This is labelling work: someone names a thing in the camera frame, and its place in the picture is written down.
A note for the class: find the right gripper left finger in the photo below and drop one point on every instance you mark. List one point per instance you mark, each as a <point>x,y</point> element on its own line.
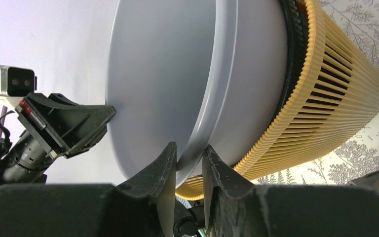
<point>142,206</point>

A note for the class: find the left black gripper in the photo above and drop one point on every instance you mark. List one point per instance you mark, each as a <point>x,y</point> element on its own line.
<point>55,127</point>

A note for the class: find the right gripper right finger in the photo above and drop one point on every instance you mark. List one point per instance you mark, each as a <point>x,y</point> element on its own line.
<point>235,207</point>

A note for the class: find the grey plastic waste bin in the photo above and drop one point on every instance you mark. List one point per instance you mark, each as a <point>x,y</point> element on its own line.
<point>195,72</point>

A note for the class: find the floral patterned table mat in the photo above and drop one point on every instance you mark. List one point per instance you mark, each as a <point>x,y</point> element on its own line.
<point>359,155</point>

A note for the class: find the yellow slatted waste bin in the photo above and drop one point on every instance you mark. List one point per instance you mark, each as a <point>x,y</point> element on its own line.
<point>286,86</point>

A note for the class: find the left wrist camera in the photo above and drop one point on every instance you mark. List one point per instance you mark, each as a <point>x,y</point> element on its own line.
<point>15,84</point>

